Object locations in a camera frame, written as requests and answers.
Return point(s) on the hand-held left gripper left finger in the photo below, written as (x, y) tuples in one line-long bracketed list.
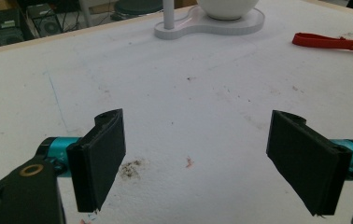
[(98, 161)]

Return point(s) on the black electronic box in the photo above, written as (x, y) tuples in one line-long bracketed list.
[(5, 28)]

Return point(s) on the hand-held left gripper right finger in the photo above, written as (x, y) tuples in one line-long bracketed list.
[(308, 161)]

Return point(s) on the dark round stand base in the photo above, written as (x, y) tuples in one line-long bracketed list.
[(138, 7)]

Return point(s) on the black speaker box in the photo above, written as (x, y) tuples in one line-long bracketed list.
[(44, 20)]

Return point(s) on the white stand base with pole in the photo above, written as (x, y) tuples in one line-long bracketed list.
[(196, 23)]

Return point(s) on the white round bowl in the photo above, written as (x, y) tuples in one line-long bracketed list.
[(226, 7)]

